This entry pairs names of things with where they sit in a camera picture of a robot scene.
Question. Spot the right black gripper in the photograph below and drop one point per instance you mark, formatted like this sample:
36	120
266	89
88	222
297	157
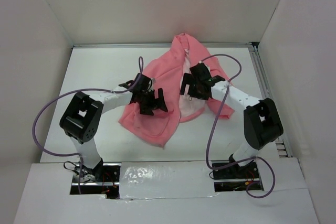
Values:
189	79

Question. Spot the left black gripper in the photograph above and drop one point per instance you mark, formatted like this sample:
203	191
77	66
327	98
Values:
146	109

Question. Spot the pink zip jacket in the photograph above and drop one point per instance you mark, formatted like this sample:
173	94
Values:
172	107

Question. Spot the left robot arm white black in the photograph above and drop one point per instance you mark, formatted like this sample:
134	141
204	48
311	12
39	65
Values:
81	119

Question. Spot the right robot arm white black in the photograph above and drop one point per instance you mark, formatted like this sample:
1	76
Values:
261	121

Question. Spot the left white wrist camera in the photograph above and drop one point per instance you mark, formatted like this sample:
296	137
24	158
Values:
141	83

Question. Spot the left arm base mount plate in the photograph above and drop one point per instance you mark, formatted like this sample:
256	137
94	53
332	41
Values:
106	181

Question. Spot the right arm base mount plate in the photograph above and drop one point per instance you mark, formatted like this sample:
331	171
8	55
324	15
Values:
231	179

